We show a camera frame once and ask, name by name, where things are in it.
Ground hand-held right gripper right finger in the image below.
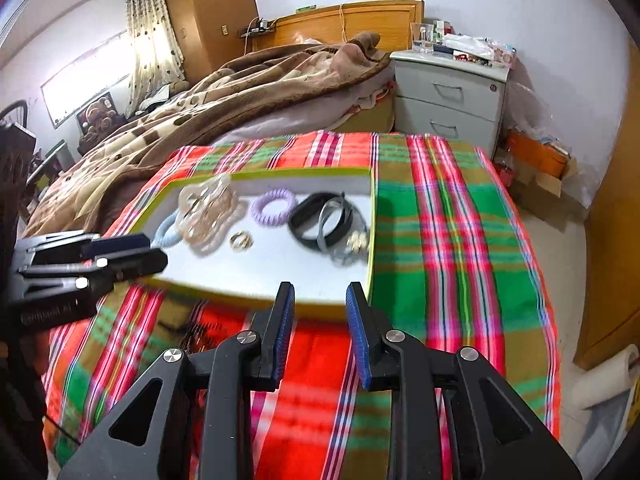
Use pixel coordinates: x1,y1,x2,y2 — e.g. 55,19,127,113
345,282,583,480

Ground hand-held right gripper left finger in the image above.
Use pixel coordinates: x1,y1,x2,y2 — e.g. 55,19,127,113
57,282,296,480

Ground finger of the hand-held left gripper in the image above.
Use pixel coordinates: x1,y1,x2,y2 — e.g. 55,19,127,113
15,231,151,266
20,247,168,293

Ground pale spiral hair tie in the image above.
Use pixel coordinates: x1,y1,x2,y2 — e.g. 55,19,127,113
152,212,187,249

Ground yellow cardboard box tray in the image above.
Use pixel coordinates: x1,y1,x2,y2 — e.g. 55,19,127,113
102,167,377,306

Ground grey strap bracelet gold charms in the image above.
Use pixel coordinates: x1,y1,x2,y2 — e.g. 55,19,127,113
315,197,372,267

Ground clear hair claw clip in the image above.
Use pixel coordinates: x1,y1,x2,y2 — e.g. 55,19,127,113
177,176,248,256

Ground black wristband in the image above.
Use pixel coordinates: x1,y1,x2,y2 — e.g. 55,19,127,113
289,191,351,252

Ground purple spiral hair tie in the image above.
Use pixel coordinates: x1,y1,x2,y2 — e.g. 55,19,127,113
251,189,296,226

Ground dark sleeved left forearm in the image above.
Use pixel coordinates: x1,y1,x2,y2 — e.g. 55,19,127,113
0,122,51,480

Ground brown teddy bear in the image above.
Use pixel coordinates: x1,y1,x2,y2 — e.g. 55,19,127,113
80,100,121,137

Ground plaid bed cloth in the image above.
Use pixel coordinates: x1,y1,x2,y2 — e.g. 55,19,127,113
42,130,563,480

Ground bright window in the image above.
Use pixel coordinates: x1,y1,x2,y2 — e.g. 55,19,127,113
40,32,133,128

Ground brown patterned blanket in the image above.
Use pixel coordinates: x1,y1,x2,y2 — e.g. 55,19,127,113
20,32,396,241

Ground spotted curtain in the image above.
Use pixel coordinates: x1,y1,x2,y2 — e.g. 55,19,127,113
125,0,188,118

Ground pink bed sheet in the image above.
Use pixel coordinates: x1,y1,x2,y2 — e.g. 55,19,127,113
345,80,396,116

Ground white paper roll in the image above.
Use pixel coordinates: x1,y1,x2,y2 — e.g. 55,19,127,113
570,345,636,411

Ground tall wooden wardrobe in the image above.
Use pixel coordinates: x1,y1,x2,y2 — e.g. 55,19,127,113
160,0,261,86

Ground grey nightstand with drawers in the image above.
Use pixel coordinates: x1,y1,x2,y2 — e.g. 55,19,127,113
390,50,513,161

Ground orange storage box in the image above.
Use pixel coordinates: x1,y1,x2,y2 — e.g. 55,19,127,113
505,130,571,178

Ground power strip on shelf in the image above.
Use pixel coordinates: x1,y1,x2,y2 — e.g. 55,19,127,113
239,17,278,38

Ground wooden cabinet side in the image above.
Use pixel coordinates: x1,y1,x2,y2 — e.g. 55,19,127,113
572,10,640,371

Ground wooden headboard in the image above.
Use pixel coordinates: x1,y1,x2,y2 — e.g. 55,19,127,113
250,0,426,58

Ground clear glass cup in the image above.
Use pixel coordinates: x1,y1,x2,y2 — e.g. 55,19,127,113
410,22,436,54

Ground clutter of small packets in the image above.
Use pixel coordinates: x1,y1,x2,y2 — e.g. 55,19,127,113
434,20,518,68

